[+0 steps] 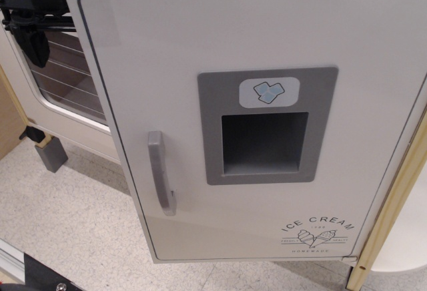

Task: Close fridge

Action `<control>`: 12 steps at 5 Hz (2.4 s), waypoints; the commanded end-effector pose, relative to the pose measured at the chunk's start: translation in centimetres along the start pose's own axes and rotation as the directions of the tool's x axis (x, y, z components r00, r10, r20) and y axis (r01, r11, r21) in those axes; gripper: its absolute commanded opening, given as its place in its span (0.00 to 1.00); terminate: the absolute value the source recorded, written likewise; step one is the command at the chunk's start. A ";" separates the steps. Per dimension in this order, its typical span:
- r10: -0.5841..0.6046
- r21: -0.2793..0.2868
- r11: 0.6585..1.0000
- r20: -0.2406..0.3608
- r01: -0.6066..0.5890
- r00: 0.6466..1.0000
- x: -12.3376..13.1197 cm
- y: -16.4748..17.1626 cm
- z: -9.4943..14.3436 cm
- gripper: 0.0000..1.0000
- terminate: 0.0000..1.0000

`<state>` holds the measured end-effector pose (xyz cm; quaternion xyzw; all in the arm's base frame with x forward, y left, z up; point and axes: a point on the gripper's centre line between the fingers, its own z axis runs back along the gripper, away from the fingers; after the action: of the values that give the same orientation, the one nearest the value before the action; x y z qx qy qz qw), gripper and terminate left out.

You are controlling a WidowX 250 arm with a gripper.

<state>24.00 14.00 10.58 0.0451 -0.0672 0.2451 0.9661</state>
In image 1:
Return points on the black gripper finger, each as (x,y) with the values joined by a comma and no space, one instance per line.
(33,43)

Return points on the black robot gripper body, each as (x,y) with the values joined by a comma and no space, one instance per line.
(37,15)

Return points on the white toy fridge door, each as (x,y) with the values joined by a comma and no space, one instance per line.
(145,57)

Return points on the white toy oven with window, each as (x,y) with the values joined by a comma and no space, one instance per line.
(60,98)

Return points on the brown cardboard panel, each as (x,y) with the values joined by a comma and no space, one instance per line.
(13,120)

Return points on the black clamp on wood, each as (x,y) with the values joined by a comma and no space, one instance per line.
(33,134)

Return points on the grey oven leg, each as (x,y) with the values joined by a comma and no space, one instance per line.
(52,155)

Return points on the grey ice dispenser panel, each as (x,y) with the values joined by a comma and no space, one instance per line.
(264,126)

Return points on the grey fridge door handle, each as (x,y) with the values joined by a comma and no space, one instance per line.
(165,195)

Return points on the aluminium rail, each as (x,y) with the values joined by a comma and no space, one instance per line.
(12,262)

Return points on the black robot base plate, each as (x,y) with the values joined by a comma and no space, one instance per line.
(40,277)

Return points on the beige wooden fridge frame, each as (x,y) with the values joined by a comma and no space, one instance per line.
(403,182)

